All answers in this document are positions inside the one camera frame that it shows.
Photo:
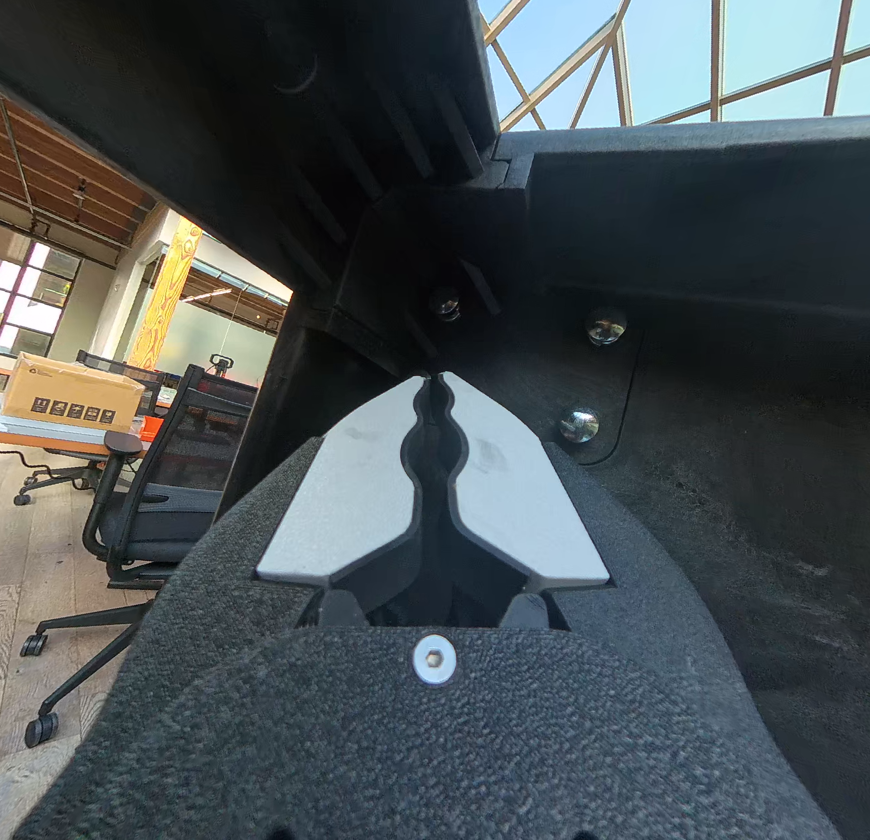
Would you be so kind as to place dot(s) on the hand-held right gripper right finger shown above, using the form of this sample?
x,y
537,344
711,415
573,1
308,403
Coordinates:
x,y
523,507

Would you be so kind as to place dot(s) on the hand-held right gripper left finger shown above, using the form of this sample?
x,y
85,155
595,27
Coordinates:
x,y
353,493

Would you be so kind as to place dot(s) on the black plastic cart tray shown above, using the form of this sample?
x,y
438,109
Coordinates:
x,y
713,242

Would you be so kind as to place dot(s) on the black plastic cart leg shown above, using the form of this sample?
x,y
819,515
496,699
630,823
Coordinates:
x,y
238,72

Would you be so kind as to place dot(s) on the grey wooden-edged desk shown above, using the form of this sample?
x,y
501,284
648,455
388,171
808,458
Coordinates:
x,y
54,439

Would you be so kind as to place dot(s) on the silver bolt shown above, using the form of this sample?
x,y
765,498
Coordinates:
x,y
444,303
578,424
606,325

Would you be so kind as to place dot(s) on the frosted glass partition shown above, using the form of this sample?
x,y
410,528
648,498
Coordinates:
x,y
211,330

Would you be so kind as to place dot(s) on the wooden beam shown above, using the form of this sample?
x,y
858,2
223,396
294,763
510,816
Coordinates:
x,y
166,296

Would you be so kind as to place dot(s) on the cardboard box with black icons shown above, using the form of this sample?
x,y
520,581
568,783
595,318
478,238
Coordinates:
x,y
68,391

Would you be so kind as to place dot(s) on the black-framed window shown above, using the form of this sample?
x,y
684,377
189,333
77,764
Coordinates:
x,y
34,303

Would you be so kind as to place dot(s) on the glass skylight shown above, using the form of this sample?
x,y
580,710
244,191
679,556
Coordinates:
x,y
680,38

